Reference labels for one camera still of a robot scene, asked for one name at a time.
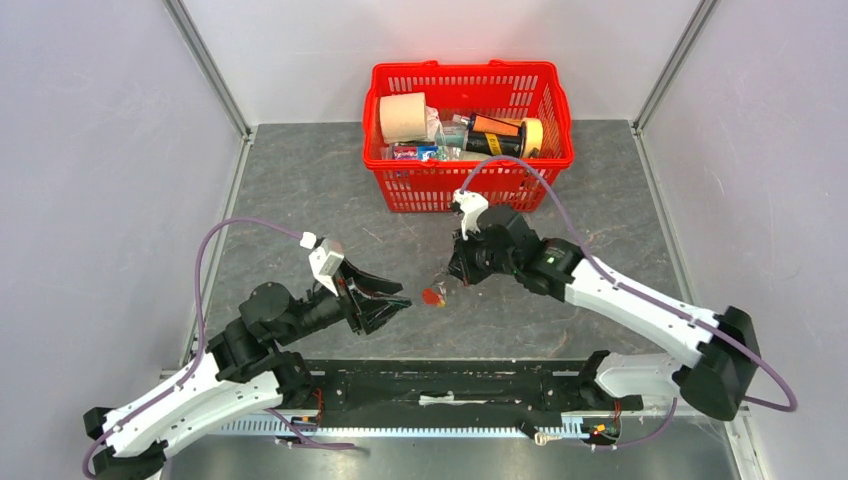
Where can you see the beige paper roll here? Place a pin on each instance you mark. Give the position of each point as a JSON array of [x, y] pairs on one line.
[[403, 117]]

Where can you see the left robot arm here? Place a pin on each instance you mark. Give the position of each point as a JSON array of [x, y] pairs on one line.
[[245, 368]]

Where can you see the snack packets in basket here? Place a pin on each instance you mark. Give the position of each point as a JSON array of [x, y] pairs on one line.
[[445, 141]]

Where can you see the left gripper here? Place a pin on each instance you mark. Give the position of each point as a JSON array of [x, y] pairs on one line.
[[371, 312]]

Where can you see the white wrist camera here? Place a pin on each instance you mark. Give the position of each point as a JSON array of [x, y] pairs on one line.
[[470, 205], [325, 258]]

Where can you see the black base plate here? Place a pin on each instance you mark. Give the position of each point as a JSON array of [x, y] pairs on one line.
[[469, 393]]

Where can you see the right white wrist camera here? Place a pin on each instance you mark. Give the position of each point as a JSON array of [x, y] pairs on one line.
[[470, 205]]

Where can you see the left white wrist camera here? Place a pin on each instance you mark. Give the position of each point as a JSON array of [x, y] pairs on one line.
[[325, 258]]

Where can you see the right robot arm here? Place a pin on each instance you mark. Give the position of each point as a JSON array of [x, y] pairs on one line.
[[706, 355]]

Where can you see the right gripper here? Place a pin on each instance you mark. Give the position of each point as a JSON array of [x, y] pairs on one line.
[[460, 264]]

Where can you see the yellow masking tape roll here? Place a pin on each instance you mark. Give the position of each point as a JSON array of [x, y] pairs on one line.
[[532, 131]]

